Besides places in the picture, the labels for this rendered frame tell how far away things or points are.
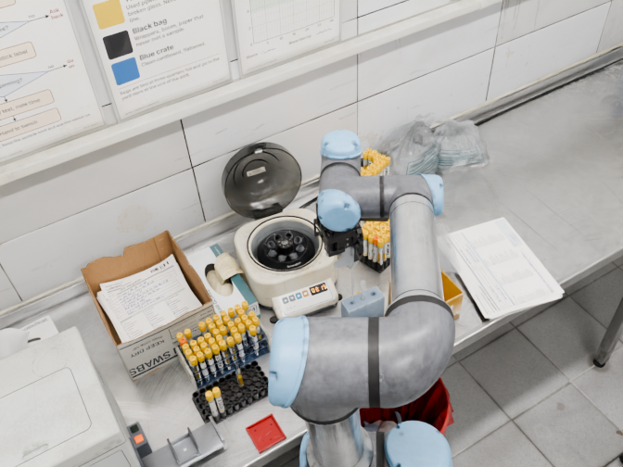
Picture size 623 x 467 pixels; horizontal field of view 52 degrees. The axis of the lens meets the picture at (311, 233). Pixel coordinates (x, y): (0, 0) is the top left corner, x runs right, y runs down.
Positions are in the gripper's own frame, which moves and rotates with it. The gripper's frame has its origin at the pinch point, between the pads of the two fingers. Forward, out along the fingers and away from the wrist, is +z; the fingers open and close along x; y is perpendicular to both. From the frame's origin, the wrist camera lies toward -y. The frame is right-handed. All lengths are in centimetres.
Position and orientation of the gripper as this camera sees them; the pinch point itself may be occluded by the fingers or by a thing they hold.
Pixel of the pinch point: (351, 261)
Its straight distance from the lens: 145.2
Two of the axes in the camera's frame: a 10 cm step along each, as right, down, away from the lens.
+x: 4.3, 6.3, -6.4
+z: 0.5, 7.0, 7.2
